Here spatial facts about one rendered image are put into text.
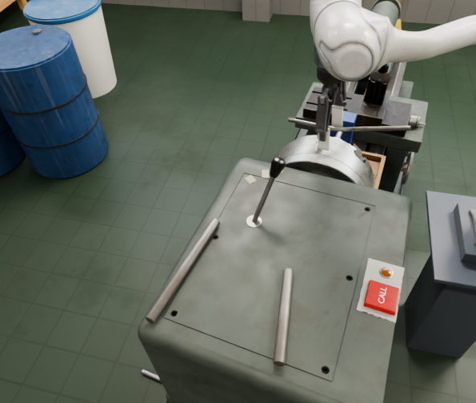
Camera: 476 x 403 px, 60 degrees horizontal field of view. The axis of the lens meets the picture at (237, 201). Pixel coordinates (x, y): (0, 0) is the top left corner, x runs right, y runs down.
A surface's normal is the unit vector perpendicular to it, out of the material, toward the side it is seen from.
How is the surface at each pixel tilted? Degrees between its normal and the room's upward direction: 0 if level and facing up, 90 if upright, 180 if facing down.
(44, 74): 90
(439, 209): 0
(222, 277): 0
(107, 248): 0
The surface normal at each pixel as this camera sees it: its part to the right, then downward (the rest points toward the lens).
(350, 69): -0.17, 0.69
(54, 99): 0.61, 0.57
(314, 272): -0.04, -0.67
